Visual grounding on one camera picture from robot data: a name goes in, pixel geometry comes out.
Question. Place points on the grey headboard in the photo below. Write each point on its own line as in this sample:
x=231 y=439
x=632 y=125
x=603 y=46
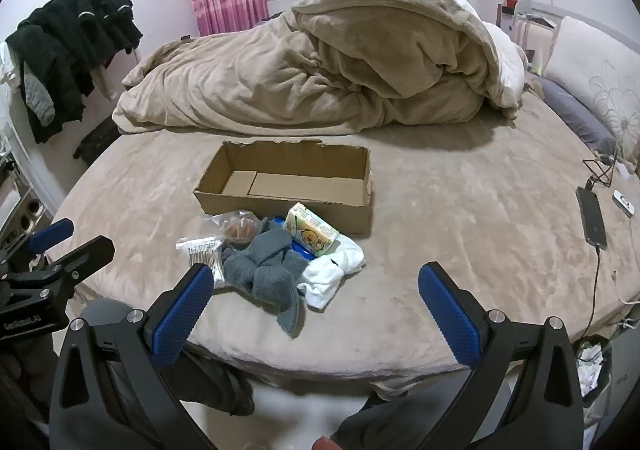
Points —
x=575 y=12

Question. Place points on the pile of black clothes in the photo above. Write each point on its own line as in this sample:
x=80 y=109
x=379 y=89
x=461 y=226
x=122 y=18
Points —
x=55 y=54

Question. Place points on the white bedside shelf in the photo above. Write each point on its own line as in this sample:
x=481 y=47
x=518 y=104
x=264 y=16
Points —
x=515 y=24

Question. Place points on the green tissue pack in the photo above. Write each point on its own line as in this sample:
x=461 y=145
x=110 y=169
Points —
x=312 y=230

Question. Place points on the clear bag of snacks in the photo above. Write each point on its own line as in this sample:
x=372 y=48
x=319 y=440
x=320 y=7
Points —
x=237 y=230

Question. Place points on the blue-grey sock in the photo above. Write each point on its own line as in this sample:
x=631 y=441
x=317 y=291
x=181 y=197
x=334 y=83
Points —
x=260 y=260

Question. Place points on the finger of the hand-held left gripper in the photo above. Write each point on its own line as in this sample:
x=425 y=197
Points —
x=50 y=232
x=85 y=257

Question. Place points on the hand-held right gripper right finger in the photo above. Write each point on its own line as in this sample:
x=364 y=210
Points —
x=450 y=315

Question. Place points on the blue packet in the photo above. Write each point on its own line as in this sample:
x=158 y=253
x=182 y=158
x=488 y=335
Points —
x=302 y=251

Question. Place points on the white floral pillow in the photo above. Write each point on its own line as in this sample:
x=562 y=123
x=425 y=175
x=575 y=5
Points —
x=595 y=64

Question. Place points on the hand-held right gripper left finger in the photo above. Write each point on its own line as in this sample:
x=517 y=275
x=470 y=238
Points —
x=182 y=315

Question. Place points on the clear bag of cotton swabs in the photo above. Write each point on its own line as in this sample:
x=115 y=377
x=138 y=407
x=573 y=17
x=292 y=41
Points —
x=200 y=255

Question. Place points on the dark bag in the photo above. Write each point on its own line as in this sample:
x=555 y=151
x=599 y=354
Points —
x=97 y=144

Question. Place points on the grey pillow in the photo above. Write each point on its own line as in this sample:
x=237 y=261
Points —
x=575 y=114

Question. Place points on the beige fleece blanket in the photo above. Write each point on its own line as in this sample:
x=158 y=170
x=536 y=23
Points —
x=300 y=69

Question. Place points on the black phone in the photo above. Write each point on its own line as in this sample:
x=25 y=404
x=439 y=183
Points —
x=592 y=217

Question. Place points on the cardboard box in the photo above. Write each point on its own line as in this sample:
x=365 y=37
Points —
x=320 y=207

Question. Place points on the small white device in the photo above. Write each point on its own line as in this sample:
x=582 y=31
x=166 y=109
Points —
x=624 y=203

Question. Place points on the white sock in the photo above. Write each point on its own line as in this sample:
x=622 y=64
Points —
x=330 y=275

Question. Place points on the white quilt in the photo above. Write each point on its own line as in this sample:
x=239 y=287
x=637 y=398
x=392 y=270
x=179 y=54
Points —
x=502 y=59

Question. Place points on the grey metal stand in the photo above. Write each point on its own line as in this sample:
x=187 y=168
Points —
x=20 y=210

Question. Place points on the trash bin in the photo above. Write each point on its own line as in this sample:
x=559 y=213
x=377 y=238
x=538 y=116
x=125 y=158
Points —
x=595 y=370

